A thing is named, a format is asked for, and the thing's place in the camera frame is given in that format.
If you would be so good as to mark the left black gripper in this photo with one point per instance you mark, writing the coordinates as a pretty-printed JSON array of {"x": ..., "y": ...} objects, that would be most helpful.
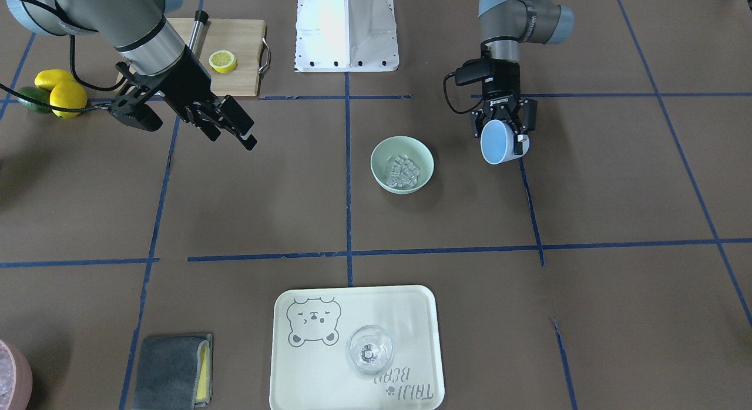
[{"x": 504, "y": 81}]

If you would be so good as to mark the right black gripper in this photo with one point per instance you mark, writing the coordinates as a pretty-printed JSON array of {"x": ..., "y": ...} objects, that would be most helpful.
[{"x": 189, "y": 81}]

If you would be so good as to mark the light blue plastic cup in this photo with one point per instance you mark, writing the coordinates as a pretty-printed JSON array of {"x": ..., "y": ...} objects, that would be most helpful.
[{"x": 498, "y": 143}]

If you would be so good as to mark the mint green bowl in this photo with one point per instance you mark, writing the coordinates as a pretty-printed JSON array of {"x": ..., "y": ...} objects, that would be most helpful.
[{"x": 401, "y": 145}]

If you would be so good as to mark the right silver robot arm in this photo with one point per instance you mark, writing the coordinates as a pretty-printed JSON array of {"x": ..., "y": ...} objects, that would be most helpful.
[{"x": 155, "y": 60}]

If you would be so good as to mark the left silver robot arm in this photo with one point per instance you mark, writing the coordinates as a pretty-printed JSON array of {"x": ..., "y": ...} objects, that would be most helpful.
[{"x": 507, "y": 116}]

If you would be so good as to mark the ice cubes in green bowl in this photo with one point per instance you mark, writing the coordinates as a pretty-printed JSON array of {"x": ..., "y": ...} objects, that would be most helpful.
[{"x": 403, "y": 173}]

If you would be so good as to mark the pink bowl of ice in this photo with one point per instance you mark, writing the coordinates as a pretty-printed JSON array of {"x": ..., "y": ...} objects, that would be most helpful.
[{"x": 16, "y": 378}]

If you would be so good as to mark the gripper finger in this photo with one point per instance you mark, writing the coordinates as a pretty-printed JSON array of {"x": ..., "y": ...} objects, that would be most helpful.
[
  {"x": 479, "y": 119},
  {"x": 197, "y": 118}
]

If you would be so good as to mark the half lemon slice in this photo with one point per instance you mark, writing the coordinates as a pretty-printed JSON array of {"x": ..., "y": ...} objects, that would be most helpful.
[{"x": 223, "y": 61}]

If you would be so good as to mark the yellow lemon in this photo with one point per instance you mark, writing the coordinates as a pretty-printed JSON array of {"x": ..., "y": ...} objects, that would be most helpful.
[
  {"x": 68, "y": 94},
  {"x": 52, "y": 77}
]

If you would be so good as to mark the green lime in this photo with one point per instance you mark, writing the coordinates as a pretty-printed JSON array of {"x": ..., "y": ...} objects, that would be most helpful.
[{"x": 34, "y": 99}]

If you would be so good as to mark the dark grey folded cloth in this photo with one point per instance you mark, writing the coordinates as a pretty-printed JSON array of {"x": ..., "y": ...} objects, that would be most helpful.
[{"x": 175, "y": 372}]

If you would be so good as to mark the cream bear tray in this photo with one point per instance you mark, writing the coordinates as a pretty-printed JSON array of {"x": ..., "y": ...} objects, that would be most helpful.
[{"x": 309, "y": 364}]

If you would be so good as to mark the clear wine glass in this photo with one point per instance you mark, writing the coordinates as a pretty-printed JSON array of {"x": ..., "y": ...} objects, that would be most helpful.
[{"x": 370, "y": 350}]

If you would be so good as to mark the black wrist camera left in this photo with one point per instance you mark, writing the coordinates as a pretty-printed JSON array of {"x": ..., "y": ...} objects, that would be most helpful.
[{"x": 473, "y": 71}]

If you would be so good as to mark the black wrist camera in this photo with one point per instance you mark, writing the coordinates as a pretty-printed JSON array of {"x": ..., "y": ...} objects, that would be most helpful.
[
  {"x": 129, "y": 106},
  {"x": 473, "y": 71}
]

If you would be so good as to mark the black handled knife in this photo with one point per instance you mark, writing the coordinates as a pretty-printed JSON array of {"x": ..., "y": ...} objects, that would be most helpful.
[{"x": 200, "y": 21}]

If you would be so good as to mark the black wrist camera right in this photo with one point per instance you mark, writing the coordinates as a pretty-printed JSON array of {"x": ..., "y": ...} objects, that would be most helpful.
[{"x": 129, "y": 106}]

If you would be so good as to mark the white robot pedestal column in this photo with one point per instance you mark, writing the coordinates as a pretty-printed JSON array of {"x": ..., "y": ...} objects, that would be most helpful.
[{"x": 346, "y": 36}]

